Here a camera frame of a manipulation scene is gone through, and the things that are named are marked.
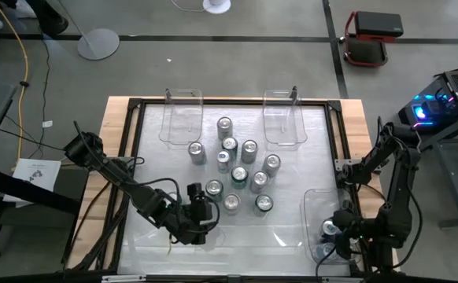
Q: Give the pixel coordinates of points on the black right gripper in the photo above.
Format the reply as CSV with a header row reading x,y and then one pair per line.
x,y
353,226

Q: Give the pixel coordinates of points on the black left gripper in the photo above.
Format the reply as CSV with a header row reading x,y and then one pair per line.
x,y
195,220

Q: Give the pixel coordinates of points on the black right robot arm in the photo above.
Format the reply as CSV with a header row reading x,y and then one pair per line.
x,y
400,188

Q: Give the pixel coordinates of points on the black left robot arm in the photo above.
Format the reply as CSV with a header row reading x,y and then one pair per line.
x,y
115,173

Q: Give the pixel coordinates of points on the grey metal stand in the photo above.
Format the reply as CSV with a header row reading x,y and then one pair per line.
x,y
453,165

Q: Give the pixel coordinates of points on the black bin clamp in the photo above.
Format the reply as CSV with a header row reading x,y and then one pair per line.
x,y
167,93
294,91

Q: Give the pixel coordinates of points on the white paper sheet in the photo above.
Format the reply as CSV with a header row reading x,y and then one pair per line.
x,y
40,173

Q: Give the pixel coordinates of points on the small white tag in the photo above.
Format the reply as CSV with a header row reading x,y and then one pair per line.
x,y
47,123

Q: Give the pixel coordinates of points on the black side desk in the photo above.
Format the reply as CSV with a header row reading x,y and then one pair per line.
x,y
16,188

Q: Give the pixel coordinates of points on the grey round stand base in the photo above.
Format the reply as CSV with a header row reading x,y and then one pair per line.
x,y
99,45

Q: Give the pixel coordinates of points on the red black rolling stool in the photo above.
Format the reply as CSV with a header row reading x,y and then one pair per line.
x,y
378,23

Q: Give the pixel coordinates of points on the white round stand base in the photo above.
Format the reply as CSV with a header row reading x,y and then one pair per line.
x,y
217,7

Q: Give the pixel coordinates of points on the person's leg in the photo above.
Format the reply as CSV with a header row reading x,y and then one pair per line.
x,y
52,23

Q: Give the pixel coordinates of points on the silver aluminium rail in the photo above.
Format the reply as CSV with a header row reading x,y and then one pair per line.
x,y
174,279

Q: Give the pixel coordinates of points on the black metal table frame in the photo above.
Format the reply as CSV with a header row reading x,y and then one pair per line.
x,y
233,101

